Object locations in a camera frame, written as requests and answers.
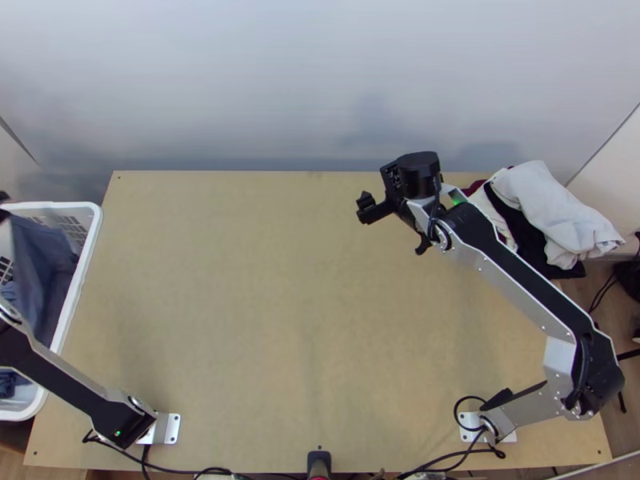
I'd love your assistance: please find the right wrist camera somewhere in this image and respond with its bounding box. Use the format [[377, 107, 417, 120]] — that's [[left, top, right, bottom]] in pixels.
[[379, 158, 407, 202]]

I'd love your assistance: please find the blue garment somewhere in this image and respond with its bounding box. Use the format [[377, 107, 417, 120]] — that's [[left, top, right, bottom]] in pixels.
[[0, 367, 31, 402]]

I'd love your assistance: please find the white laundry basket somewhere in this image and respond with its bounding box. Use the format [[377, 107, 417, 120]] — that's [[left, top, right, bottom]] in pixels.
[[0, 201, 104, 422]]

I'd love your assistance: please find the black cable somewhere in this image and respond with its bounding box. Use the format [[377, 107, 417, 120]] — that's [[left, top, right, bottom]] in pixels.
[[589, 272, 622, 314], [82, 427, 236, 480], [453, 396, 507, 459]]

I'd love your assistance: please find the heap of clothes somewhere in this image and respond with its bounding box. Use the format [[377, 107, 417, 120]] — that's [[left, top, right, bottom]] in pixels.
[[467, 159, 626, 279]]

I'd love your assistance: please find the blue t-shirt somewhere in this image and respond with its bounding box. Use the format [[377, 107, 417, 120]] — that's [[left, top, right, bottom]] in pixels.
[[0, 210, 83, 351]]

